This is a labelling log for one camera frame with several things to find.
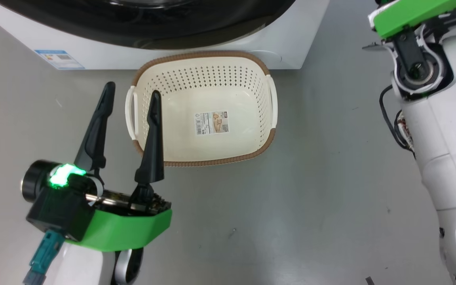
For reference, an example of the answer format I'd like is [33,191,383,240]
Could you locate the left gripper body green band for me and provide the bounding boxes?
[66,186,172,252]

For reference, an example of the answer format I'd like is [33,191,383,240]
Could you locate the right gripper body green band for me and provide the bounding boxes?
[369,0,456,39]

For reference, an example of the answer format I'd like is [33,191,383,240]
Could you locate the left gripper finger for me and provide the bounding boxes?
[74,81,116,175]
[134,90,165,186]

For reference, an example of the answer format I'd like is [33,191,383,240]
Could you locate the basket product label sticker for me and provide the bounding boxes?
[195,110,230,136]

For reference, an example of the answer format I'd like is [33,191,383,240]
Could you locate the cream perforated laundry basket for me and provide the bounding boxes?
[125,51,278,167]

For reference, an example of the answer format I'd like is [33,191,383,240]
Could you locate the white front-load washing machine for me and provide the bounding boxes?
[0,0,330,70]

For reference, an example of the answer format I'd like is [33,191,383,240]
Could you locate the blue energy label sticker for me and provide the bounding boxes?
[34,49,86,70]

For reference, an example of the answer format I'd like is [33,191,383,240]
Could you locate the teal left camera cable plug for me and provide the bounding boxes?
[23,231,65,285]

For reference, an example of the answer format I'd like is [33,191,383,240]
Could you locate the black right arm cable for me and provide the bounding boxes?
[379,85,417,159]

